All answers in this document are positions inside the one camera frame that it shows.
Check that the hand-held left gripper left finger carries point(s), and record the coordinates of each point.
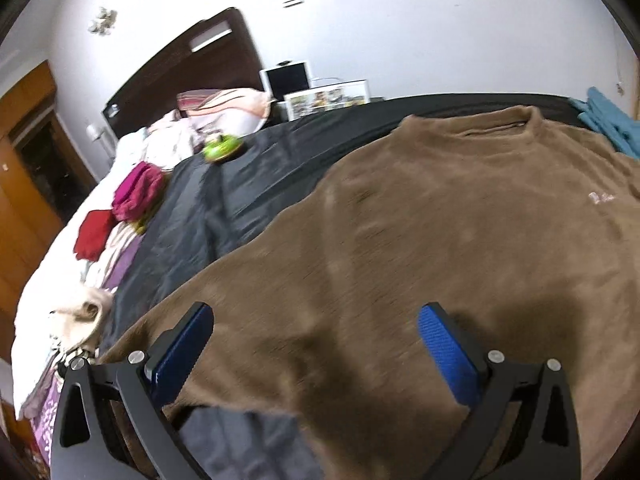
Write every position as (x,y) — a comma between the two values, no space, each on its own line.
(180,350)

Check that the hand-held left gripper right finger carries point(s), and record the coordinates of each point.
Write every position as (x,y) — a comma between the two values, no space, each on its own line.
(447,350)

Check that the brown fleece sweater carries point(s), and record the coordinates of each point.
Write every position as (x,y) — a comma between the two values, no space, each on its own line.
(400,210)

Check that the beige cloth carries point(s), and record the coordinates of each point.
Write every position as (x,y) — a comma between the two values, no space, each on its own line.
(82,315)

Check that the red cloth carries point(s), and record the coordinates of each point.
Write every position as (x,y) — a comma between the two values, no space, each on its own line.
(94,235)

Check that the purple floral bedsheet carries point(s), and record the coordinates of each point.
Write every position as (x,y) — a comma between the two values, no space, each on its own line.
(45,425)

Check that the black bed sheet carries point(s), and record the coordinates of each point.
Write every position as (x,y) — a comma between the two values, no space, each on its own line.
(240,200)

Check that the magenta cloth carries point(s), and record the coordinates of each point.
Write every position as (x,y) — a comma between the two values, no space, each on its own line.
(137,192)

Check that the orange wooden wardrobe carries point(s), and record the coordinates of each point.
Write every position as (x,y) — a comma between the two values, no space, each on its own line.
(20,240)

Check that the white floral cloth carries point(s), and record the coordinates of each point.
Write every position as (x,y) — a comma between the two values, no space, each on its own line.
(170,145)

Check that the green toy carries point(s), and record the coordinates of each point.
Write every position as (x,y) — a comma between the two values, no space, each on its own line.
(222,149)

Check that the white bedside lamp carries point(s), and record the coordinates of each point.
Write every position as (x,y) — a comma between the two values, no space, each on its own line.
(95,132)

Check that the pink striped pillow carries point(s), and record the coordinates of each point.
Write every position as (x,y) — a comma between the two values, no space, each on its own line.
(225,110)

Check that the blue fleece garment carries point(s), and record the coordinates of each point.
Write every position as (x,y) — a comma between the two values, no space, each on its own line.
(615,125)

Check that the dark wooden headboard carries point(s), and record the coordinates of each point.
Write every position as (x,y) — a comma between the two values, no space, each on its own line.
(200,60)

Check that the white framed tablet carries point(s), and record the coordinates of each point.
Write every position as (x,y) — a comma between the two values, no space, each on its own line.
(287,79)

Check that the photo collage frame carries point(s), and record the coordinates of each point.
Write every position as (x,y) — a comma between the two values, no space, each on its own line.
(320,100)

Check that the wall flower decoration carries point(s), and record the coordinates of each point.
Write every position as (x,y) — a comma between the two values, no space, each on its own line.
(103,21)

